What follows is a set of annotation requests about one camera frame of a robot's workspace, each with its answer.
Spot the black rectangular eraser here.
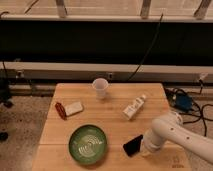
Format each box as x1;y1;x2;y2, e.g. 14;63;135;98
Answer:
123;135;143;157

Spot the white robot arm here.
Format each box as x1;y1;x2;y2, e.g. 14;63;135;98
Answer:
143;112;213;164

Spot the clear plastic cup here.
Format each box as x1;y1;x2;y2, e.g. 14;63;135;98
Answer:
92;78;109;99

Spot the white plastic bottle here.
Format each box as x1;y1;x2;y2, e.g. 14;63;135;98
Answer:
123;95;146;120

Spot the white rectangular block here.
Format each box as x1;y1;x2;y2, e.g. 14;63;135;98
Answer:
65;101;83;116

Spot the red brown bar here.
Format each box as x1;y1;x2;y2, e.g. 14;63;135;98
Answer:
55;102;66;120

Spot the green ceramic bowl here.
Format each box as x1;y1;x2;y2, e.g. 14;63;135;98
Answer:
68;124;108;165

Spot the blue power box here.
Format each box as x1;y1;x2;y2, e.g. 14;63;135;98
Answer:
175;94;192;111

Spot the black chair base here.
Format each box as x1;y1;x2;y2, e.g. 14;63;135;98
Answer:
0;79;13;142

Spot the black hanging cable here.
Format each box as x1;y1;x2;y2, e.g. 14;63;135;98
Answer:
126;12;164;83

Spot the black floor cable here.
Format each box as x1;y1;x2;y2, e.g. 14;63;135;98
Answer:
165;87;213;138

